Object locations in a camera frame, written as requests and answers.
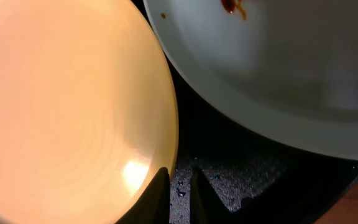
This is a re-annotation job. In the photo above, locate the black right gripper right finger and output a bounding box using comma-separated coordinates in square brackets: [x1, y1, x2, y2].
[190, 167, 236, 224]

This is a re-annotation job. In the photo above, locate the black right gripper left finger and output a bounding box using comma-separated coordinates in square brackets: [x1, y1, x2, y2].
[116, 167, 170, 224]

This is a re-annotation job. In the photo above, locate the yellow plate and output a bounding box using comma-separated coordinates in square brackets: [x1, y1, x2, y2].
[0, 0, 178, 223]

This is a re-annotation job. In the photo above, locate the round black tray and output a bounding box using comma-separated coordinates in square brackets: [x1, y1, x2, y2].
[130, 0, 358, 224]

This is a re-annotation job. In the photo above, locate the pale green plate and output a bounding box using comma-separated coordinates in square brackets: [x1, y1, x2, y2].
[144, 0, 358, 160]

